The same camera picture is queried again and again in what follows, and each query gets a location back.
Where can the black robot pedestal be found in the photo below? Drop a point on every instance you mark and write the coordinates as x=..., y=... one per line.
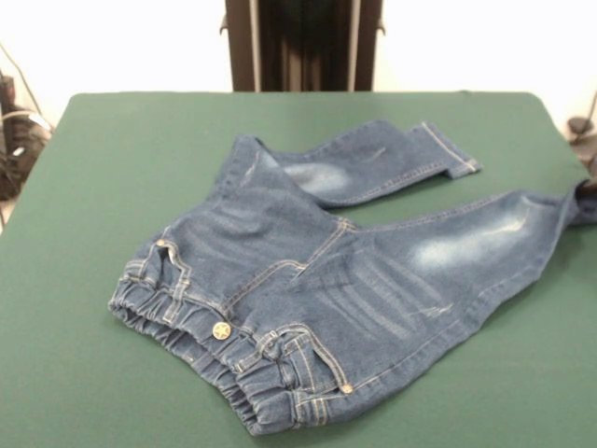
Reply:
x=303, y=46

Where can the dark green table cloth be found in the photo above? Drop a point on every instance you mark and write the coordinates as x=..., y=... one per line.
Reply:
x=70, y=210

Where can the blue denim jeans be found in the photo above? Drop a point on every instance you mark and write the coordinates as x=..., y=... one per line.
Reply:
x=326, y=280

